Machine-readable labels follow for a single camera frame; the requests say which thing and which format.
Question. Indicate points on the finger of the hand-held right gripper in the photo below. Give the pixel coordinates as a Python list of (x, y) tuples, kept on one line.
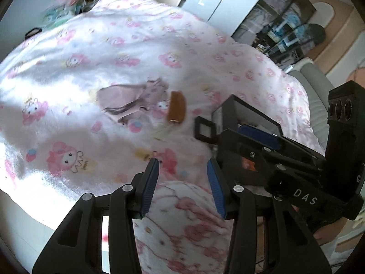
[(296, 167), (258, 135)]

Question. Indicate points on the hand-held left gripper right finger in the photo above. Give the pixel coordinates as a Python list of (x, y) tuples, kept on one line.
[(216, 191)]

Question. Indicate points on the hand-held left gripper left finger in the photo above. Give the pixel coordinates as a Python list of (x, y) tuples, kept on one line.
[(149, 188)]

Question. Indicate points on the black storage box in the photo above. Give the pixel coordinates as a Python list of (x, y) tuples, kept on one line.
[(245, 111)]

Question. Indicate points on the small black frame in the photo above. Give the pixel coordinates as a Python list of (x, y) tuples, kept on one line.
[(204, 130)]

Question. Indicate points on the brown wooden comb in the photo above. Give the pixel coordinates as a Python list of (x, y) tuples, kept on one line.
[(176, 107)]

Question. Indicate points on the pink cloth bag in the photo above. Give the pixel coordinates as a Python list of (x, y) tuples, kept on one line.
[(128, 97)]

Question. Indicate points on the person's right forearm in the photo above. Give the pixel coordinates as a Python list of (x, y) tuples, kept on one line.
[(328, 232)]

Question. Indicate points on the pink floral cloth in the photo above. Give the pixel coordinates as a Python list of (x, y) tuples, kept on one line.
[(185, 228)]

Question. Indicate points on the grey padded headboard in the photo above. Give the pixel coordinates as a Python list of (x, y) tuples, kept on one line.
[(313, 91)]

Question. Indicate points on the dark printed board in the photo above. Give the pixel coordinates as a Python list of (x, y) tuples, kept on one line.
[(312, 35)]

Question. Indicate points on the black display cabinet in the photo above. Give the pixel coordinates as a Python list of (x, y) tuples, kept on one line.
[(273, 20)]

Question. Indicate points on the pink cartoon printed blanket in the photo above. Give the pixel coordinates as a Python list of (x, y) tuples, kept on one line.
[(99, 62)]

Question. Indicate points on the pile of plush toys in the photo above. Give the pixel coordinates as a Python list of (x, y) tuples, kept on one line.
[(65, 8)]

